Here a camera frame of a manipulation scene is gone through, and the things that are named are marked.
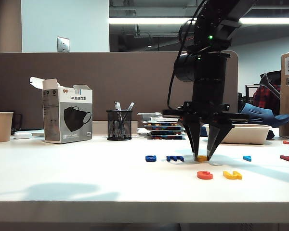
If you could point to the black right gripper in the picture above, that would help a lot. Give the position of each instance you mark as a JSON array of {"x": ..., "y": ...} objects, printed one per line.
[{"x": 207, "y": 111}]

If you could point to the yellow letter p magnet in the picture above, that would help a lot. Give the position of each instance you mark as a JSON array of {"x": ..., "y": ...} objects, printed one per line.
[{"x": 202, "y": 158}]

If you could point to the orange red letter c magnet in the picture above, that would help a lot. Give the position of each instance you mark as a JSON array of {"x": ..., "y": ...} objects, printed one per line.
[{"x": 202, "y": 175}]

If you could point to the yellow letter u magnet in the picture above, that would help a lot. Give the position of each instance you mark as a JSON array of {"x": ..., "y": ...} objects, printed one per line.
[{"x": 232, "y": 176}]

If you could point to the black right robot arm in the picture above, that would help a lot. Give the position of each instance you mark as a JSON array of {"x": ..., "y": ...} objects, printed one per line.
[{"x": 207, "y": 72}]

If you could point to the blue letter m magnet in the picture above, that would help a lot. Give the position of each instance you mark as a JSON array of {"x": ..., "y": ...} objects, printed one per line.
[{"x": 174, "y": 158}]

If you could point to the letter magnet blister pack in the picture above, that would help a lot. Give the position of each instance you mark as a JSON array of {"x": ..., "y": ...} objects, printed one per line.
[
  {"x": 162, "y": 126},
  {"x": 166, "y": 137},
  {"x": 166, "y": 133}
]

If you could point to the light blue letter r magnet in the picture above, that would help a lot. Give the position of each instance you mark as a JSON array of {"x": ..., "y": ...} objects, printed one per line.
[{"x": 247, "y": 158}]

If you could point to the blue letter g magnet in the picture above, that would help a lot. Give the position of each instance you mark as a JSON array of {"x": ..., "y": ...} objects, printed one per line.
[{"x": 150, "y": 158}]

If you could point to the brown paper cup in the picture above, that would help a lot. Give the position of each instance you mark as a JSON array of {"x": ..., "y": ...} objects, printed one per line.
[{"x": 1, "y": 127}]

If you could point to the beige oval pulp tray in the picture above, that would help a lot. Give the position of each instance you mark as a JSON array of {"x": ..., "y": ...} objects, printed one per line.
[{"x": 250, "y": 134}]

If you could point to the clear plastic tray pack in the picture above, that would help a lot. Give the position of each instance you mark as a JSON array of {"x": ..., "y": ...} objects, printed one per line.
[{"x": 151, "y": 114}]

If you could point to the computer monitor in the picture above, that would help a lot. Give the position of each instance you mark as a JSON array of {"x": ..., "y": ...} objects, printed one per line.
[{"x": 250, "y": 95}]

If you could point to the red plaid garment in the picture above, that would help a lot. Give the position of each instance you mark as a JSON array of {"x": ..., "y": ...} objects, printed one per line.
[{"x": 265, "y": 101}]

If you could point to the black white pen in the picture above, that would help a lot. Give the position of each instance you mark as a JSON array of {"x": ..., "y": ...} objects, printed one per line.
[
  {"x": 117, "y": 106},
  {"x": 130, "y": 106}
]

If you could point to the black mesh pen holder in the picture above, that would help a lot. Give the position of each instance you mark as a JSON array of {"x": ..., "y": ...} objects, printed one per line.
[{"x": 119, "y": 131}]

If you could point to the beige low box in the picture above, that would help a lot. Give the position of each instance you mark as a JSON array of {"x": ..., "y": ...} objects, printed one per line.
[{"x": 100, "y": 128}]

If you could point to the brown desk partition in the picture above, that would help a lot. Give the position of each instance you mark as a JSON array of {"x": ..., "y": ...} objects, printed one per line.
[{"x": 110, "y": 81}]

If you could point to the long ceiling light strip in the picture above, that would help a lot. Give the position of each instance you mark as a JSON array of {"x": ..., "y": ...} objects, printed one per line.
[{"x": 147, "y": 20}]

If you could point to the grey face mask box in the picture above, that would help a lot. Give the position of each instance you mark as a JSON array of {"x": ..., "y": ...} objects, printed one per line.
[{"x": 69, "y": 120}]

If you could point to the white earbud case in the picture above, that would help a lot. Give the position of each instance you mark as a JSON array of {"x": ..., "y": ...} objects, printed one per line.
[{"x": 22, "y": 135}]

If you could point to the metal wall switch plate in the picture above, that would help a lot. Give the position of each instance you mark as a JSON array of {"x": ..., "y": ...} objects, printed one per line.
[{"x": 63, "y": 44}]

